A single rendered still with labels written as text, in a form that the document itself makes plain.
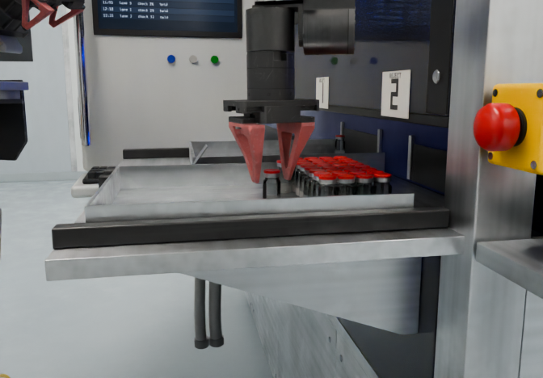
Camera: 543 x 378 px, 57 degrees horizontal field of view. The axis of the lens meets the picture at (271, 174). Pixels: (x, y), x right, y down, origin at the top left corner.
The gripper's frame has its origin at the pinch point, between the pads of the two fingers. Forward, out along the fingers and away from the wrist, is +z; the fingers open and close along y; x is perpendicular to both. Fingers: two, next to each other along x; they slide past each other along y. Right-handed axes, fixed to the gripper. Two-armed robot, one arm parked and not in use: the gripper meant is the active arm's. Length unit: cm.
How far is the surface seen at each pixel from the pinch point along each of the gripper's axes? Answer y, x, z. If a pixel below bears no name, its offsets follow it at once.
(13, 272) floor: -44, 252, 93
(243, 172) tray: 2.3, 14.9, 2.3
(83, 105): -14, 84, -6
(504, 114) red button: 7.8, -26.9, -8.5
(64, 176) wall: 0, 555, 91
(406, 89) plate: 16.3, -5.1, -10.2
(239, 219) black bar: -8.5, -10.6, 2.1
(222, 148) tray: 10.8, 47.9, 2.7
